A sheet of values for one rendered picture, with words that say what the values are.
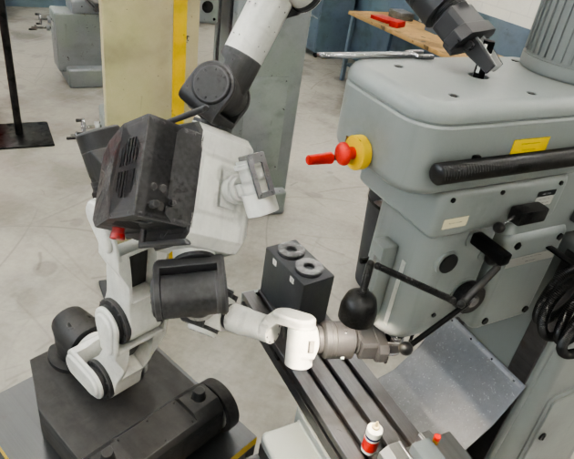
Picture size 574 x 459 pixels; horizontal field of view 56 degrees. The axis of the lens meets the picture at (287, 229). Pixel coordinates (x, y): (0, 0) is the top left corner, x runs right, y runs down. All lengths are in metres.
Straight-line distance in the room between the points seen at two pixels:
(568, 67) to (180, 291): 0.84
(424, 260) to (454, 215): 0.14
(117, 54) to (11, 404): 1.47
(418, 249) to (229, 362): 1.98
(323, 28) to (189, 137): 7.38
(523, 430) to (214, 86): 1.25
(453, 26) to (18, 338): 2.65
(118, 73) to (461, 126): 1.92
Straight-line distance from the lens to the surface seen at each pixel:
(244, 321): 1.34
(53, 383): 2.13
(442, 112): 0.86
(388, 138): 0.90
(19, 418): 2.28
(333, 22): 8.48
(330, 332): 1.27
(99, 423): 1.99
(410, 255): 1.10
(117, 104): 2.63
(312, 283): 1.66
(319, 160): 1.04
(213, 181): 1.12
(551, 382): 1.64
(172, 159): 1.08
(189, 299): 1.09
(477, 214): 1.05
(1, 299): 3.42
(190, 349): 2.99
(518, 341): 1.60
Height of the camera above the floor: 2.13
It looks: 32 degrees down
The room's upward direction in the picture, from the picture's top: 9 degrees clockwise
